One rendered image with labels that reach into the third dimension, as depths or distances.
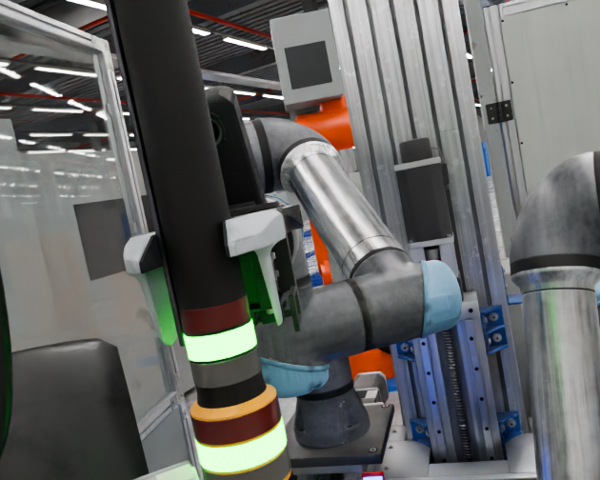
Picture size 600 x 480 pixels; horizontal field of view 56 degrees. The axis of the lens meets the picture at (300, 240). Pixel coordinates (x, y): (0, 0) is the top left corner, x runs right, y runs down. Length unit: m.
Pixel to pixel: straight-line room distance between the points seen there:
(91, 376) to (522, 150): 1.81
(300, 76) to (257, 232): 4.04
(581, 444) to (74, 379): 0.48
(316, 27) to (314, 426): 3.57
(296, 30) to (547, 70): 2.57
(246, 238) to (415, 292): 0.34
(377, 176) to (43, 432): 0.94
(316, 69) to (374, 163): 3.12
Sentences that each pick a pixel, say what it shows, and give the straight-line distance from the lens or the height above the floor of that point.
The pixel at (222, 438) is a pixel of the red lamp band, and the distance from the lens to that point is 0.28.
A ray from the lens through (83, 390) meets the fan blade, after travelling 0.41.
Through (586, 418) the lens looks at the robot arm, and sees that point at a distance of 0.66.
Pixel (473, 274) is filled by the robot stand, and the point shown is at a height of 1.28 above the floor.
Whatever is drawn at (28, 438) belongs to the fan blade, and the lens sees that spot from 0.39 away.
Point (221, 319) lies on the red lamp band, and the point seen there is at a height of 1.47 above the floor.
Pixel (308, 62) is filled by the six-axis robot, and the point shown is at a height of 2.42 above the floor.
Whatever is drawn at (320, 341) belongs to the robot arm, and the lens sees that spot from 0.54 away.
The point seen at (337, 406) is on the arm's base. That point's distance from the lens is 1.12.
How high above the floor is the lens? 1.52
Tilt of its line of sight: 5 degrees down
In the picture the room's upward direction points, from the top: 11 degrees counter-clockwise
